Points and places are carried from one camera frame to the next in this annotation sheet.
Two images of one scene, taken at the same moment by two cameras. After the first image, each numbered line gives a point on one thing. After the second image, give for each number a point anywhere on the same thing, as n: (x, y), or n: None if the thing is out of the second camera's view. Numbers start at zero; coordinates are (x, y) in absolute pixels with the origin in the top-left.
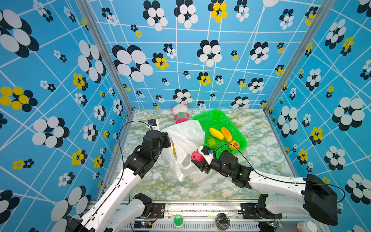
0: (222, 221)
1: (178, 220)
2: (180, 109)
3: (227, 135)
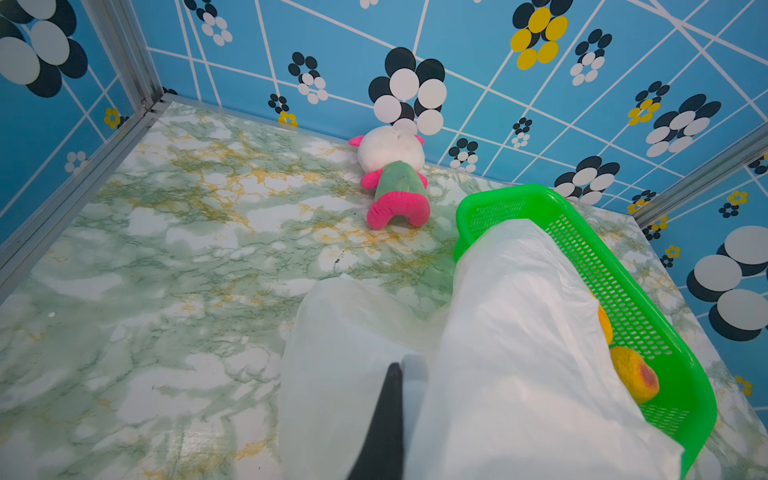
0: None
1: None
2: (395, 157)
3: (606, 324)
